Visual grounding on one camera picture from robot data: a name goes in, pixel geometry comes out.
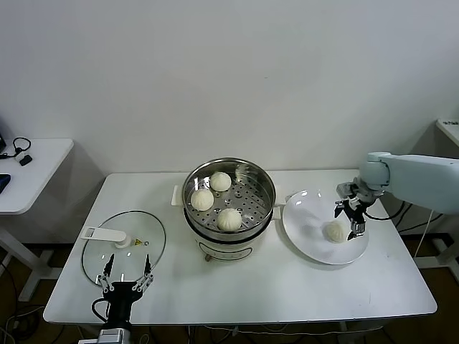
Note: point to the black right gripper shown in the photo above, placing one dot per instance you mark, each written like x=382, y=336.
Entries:
x=355, y=213

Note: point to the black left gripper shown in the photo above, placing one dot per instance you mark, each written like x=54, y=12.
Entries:
x=120, y=295

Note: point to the white steamed baozi bun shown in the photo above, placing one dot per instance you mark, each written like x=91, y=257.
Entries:
x=202, y=199
x=229, y=219
x=334, y=232
x=220, y=181

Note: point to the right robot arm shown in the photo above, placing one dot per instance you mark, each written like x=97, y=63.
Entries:
x=419, y=179

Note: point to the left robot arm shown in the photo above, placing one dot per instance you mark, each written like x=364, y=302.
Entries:
x=114, y=335

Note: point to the stainless steel steamer basket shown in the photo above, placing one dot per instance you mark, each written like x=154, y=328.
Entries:
x=251, y=190

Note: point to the white round plate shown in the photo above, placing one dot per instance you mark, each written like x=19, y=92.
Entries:
x=308, y=233

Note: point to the white electric pot base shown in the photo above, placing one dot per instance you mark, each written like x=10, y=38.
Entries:
x=222, y=249

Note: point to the white side table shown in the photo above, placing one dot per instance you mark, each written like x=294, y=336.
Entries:
x=39, y=172

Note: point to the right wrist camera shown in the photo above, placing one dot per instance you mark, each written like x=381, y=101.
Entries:
x=346, y=189

